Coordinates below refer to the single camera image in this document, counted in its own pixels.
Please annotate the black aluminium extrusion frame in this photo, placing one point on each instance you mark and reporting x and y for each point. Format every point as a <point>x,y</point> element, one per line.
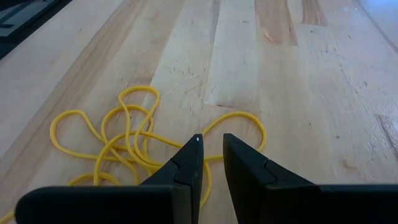
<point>31,27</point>

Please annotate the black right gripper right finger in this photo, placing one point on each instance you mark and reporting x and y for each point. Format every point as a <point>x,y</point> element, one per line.
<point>248,193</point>

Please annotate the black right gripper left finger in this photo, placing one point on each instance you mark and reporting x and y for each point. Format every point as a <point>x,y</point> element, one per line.
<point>183,202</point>

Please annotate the yellow rubber band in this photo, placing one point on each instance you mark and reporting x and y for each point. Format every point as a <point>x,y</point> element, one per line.
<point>140,88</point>
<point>236,113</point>
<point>93,175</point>
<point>52,132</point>
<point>127,106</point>

